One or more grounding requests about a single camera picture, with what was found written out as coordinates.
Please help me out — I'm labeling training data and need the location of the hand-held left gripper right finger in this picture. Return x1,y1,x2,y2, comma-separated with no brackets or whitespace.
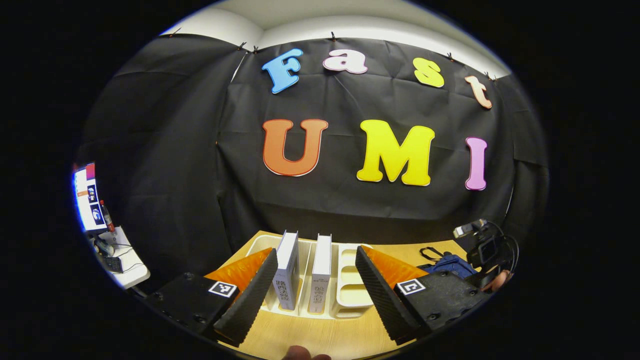
355,245,495,346

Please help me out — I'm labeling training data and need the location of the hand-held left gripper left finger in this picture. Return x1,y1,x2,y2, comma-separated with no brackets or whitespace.
142,248,279,348

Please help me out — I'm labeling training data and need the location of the white plastic bookshelf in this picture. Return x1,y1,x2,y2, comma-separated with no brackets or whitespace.
245,234,376,320

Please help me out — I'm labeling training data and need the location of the blue schoolbag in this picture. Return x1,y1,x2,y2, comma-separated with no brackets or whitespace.
417,246,478,280

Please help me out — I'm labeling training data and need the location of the white side table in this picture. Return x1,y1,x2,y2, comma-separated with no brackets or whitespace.
90,225,151,291

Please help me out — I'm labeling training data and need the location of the red bottle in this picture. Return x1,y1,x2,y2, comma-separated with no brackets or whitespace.
99,200,117,235

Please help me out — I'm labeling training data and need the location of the computer monitor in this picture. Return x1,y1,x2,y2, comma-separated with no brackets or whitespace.
72,161,108,233

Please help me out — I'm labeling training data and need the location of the black cable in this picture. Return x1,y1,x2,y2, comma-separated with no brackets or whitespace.
487,220,521,281

